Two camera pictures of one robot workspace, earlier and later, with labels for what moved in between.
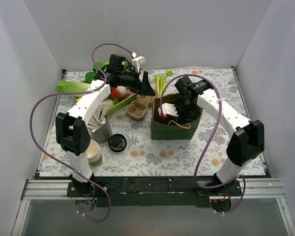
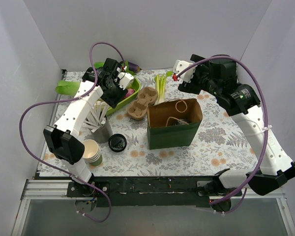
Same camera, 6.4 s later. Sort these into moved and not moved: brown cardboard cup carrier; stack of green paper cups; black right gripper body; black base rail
Moved: black right gripper body
Not moved: black base rail; brown cardboard cup carrier; stack of green paper cups
